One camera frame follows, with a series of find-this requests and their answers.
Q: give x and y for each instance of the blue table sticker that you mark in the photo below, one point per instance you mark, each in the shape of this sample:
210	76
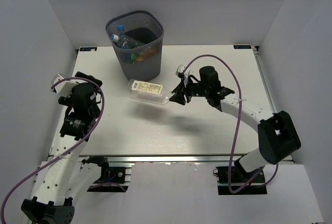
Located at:
87	49
242	46

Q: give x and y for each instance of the left blue table sticker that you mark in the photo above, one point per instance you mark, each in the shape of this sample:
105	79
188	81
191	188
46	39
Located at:
87	49

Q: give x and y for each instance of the right blue table sticker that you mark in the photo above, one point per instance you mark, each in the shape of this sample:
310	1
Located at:
242	46

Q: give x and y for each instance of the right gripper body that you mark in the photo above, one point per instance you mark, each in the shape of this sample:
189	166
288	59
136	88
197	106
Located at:
192	89

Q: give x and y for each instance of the orange juice bottle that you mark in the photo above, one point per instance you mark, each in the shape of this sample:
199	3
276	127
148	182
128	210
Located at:
143	56

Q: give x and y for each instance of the aluminium table front rail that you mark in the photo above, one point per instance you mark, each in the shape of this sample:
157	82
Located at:
168	159

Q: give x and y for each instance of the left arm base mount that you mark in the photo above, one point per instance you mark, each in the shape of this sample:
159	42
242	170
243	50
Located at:
111	178

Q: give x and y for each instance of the clear bottle white cap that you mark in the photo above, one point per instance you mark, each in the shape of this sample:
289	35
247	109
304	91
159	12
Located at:
125	42

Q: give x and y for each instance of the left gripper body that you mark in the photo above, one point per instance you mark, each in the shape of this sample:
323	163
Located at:
67	99

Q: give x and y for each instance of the clear bottle blue label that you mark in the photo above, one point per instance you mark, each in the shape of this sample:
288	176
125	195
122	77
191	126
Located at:
121	32
131	57

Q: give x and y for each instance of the large clear labelled bottle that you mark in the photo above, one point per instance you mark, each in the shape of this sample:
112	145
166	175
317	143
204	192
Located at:
149	92

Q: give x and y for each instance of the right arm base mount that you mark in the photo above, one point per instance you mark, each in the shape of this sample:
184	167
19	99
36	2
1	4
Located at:
237	179

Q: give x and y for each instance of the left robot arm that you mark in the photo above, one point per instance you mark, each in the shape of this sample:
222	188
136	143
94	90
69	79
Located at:
53	201

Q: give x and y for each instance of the grey mesh waste bin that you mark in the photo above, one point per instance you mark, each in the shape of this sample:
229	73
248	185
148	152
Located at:
144	27

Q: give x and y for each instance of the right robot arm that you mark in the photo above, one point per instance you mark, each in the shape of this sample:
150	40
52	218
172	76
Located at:
277	136

